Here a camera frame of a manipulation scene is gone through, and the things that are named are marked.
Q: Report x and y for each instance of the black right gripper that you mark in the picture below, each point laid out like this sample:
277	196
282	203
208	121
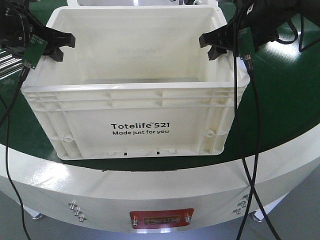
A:
263	17

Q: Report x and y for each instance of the green left circuit board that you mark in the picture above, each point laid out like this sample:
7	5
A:
34	51

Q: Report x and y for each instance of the green right circuit board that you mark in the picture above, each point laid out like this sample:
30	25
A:
245	42

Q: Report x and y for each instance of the white inner conveyor frame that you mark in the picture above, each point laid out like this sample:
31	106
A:
138	3

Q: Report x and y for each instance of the white curved conveyor frame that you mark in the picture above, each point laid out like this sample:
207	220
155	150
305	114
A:
103	200

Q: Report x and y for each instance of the white plastic tote box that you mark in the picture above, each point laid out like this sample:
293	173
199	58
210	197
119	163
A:
136	84

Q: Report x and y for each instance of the green circuit board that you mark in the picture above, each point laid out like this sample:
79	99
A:
245	42
34	51

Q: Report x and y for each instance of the steel conveyor rollers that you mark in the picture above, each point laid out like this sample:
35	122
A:
9	64

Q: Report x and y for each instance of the red label plate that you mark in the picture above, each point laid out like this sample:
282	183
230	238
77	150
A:
159	219

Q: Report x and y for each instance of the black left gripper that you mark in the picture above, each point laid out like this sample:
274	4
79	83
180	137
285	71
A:
18	24

